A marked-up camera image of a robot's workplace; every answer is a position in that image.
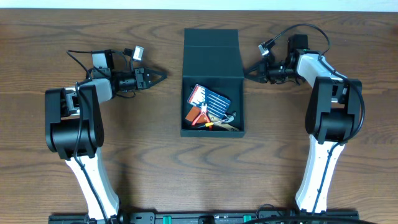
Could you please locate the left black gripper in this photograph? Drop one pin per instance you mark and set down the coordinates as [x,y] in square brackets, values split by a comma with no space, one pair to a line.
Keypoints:
[139,78]

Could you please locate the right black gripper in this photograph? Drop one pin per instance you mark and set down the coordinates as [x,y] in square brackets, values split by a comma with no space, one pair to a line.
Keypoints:
[262,76]

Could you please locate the dark green box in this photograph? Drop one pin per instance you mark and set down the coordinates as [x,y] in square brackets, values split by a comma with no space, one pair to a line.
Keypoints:
[211,58]

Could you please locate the steel claw hammer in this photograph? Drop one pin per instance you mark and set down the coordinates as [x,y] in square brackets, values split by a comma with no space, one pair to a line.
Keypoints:
[229,117]

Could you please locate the blue screwdriver set case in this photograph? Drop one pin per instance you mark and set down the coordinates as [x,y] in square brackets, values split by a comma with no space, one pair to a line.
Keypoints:
[216,104]

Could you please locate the orange scraper wooden handle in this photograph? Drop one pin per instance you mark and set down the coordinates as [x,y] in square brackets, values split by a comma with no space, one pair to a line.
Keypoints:
[194,112]

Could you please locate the red handled cutting pliers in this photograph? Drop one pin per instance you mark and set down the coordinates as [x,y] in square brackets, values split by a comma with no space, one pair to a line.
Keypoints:
[203,114]

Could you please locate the black yellow screwdriver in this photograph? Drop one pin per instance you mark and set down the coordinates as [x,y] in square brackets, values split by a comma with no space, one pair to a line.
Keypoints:
[205,125]

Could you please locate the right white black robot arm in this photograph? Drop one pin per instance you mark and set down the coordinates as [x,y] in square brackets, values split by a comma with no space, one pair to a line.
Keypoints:
[335,112]

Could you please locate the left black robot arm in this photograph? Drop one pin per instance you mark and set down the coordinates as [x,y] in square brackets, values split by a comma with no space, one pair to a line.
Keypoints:
[74,127]

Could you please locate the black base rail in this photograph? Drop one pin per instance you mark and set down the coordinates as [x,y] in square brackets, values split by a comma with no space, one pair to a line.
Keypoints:
[196,218]

